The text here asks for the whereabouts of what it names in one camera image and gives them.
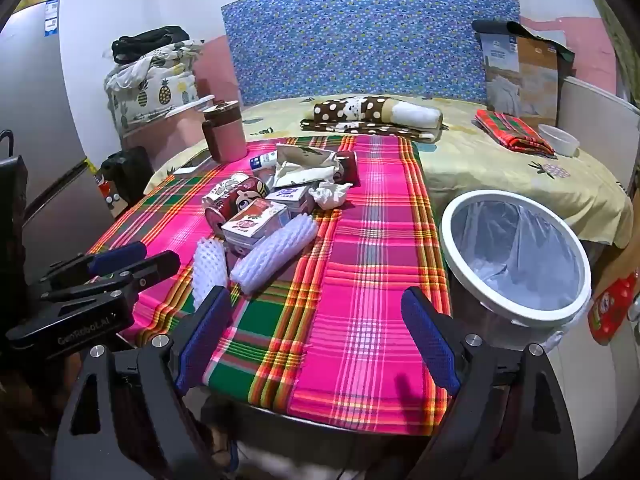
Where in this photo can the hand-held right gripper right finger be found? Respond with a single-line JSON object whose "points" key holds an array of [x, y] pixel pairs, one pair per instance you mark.
{"points": [[430, 340]]}

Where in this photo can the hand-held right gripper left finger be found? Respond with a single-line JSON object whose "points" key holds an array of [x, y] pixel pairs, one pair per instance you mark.
{"points": [[205, 325]]}

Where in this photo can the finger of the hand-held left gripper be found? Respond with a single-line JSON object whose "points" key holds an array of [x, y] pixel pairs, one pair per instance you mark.
{"points": [[155, 265], [117, 255]]}

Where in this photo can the white foam fruit net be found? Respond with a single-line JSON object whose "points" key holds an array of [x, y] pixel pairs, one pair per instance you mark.
{"points": [[210, 270], [275, 255]]}

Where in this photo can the white round bin with liner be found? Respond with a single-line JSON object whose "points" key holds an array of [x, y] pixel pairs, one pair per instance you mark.
{"points": [[530, 317]]}

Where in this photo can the white printed paper cup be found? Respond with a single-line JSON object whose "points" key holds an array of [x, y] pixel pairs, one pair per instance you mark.
{"points": [[224, 189]]}

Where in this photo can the pink white drink carton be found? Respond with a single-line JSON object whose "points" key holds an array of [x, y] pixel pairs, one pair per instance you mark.
{"points": [[250, 222]]}

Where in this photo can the red cartoon drink can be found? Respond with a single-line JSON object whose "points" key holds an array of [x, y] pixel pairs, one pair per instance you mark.
{"points": [[242, 204], [345, 162]]}

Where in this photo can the white bottle with blue label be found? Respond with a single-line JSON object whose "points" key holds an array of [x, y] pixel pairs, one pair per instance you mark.
{"points": [[262, 161]]}

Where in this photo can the purple white drink carton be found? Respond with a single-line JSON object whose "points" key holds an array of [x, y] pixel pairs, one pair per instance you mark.
{"points": [[290, 195]]}

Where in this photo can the white tissue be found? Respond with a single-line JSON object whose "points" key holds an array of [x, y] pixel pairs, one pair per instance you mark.
{"points": [[330, 195]]}

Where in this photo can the small red white packet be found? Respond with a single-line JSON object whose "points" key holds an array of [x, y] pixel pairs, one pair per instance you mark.
{"points": [[107, 195]]}

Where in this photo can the black bag on floor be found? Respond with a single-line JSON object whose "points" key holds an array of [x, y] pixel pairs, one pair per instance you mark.
{"points": [[125, 170]]}

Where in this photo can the pink green plaid tablecloth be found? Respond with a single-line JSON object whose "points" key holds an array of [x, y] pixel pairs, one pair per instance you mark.
{"points": [[370, 260]]}

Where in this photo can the silver smartphone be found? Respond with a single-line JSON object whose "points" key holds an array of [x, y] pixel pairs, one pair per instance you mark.
{"points": [[192, 162]]}

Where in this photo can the pink cup with brown lid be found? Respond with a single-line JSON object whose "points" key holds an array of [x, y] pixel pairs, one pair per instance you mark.
{"points": [[227, 140]]}

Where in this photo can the grey refrigerator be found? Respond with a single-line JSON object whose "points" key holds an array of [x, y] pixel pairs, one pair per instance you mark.
{"points": [[45, 125]]}

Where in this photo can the pineapple print bedding bundle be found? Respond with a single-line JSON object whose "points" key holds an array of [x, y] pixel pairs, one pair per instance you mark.
{"points": [[160, 90]]}

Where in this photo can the yellow printed bed sheet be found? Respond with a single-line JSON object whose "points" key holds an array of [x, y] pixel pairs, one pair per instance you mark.
{"points": [[500, 170]]}

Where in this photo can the red detergent bottle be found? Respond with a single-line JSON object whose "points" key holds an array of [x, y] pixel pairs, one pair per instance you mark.
{"points": [[612, 305]]}

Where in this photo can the folded red green plaid cloth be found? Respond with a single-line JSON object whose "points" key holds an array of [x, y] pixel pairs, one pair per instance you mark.
{"points": [[510, 132]]}

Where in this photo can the white bowl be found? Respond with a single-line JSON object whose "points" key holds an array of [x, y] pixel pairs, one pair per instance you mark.
{"points": [[557, 140]]}

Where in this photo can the brown polka dot blanket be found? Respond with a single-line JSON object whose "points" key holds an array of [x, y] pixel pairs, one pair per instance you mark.
{"points": [[360, 110]]}

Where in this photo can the blue refrigerator label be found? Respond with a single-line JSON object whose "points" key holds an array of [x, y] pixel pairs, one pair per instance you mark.
{"points": [[51, 10]]}

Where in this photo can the brown cardboard box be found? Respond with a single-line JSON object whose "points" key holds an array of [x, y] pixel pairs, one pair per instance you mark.
{"points": [[520, 85]]}

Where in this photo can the white panel board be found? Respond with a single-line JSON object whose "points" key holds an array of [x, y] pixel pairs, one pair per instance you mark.
{"points": [[595, 115]]}

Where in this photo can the blue floral headboard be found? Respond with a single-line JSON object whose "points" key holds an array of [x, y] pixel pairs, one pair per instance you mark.
{"points": [[370, 40]]}

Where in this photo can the green curtain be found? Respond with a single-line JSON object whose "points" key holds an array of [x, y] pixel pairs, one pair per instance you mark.
{"points": [[627, 50]]}

